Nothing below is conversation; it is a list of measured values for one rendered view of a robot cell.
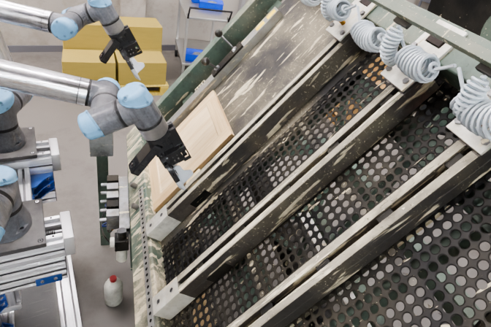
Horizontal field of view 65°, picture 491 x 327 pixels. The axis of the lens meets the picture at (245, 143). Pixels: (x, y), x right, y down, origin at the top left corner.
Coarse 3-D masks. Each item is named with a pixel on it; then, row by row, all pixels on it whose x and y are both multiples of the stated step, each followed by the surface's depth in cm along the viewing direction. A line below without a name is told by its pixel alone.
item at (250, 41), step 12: (276, 12) 171; (264, 24) 173; (252, 36) 175; (252, 48) 178; (240, 60) 180; (228, 72) 182; (204, 84) 186; (216, 84) 184; (192, 96) 188; (204, 96) 186; (180, 108) 190; (192, 108) 188; (168, 120) 193; (180, 120) 190
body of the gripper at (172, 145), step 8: (168, 128) 105; (168, 136) 105; (176, 136) 107; (152, 144) 104; (160, 144) 106; (168, 144) 108; (176, 144) 109; (160, 152) 108; (168, 152) 108; (176, 152) 108; (184, 152) 112; (160, 160) 108; (168, 160) 109; (176, 160) 111; (184, 160) 111
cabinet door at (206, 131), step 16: (208, 96) 181; (192, 112) 184; (208, 112) 174; (176, 128) 188; (192, 128) 177; (208, 128) 167; (224, 128) 158; (192, 144) 170; (208, 144) 161; (224, 144) 155; (192, 160) 164; (208, 160) 157; (160, 176) 176; (160, 192) 169; (176, 192) 162; (160, 208) 165
